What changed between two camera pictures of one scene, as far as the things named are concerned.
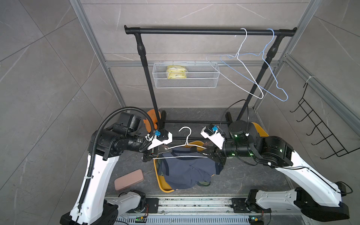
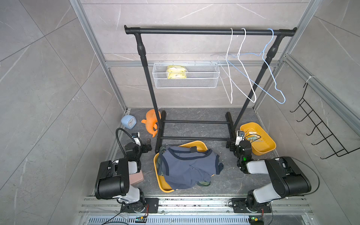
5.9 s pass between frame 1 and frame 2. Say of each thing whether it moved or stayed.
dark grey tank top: stayed
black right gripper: moved
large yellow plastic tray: stayed
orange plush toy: stayed
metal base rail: stayed
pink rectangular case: stayed
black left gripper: moved
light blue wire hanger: moved
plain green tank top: stayed
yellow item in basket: stayed
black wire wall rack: stayed
